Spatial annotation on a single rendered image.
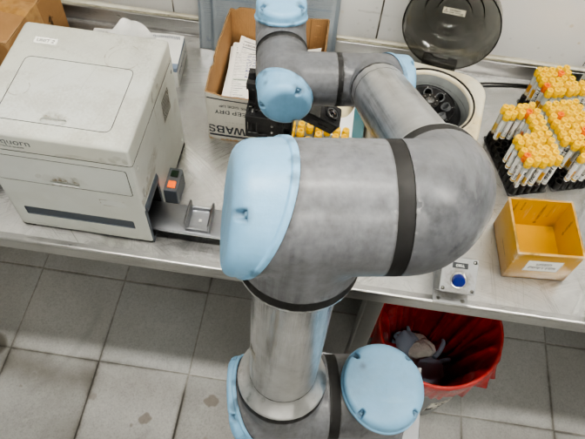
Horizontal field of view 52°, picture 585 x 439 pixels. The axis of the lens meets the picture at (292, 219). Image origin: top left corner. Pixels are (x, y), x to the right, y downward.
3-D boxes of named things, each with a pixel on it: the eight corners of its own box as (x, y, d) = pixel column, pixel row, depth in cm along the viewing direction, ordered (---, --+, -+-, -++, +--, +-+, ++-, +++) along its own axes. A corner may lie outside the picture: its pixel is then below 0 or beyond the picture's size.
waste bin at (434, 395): (343, 420, 192) (364, 376, 155) (353, 315, 212) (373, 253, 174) (460, 438, 191) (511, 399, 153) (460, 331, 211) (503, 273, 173)
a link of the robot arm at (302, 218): (332, 453, 85) (426, 220, 42) (227, 455, 84) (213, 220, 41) (326, 373, 93) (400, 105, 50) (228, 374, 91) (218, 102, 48)
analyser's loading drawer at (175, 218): (137, 231, 122) (132, 217, 118) (145, 204, 126) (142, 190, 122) (236, 245, 122) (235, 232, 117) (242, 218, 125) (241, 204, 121)
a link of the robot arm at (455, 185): (572, 174, 44) (408, 34, 87) (424, 172, 43) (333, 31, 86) (534, 303, 49) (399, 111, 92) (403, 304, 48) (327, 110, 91)
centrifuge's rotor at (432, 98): (383, 136, 135) (389, 114, 129) (397, 89, 143) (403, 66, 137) (451, 153, 133) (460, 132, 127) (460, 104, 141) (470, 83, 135)
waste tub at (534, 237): (500, 277, 123) (517, 253, 115) (492, 222, 130) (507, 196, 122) (564, 281, 123) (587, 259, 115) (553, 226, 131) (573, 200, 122)
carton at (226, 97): (206, 138, 139) (201, 91, 126) (230, 53, 154) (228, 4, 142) (312, 153, 138) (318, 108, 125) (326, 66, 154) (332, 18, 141)
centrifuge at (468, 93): (353, 175, 135) (360, 139, 125) (380, 85, 151) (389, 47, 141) (457, 203, 133) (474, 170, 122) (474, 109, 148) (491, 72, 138)
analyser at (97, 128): (21, 223, 124) (-39, 127, 99) (66, 124, 139) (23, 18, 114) (167, 245, 123) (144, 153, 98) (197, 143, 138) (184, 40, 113)
